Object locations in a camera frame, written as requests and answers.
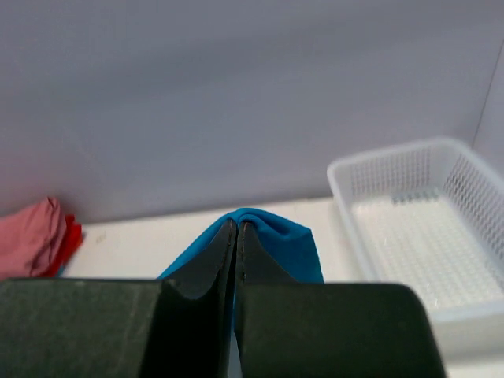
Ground blue t-shirt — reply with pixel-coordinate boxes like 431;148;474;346
157;207;324;378

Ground orange folded t-shirt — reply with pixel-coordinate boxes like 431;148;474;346
54;214;84;276

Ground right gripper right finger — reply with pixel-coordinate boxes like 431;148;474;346
235;223;446;377

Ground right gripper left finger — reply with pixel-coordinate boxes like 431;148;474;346
1;220;237;377

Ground white plastic basket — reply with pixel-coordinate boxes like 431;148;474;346
327;137;503;323

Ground pink folded t-shirt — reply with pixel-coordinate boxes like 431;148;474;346
1;197;67;280

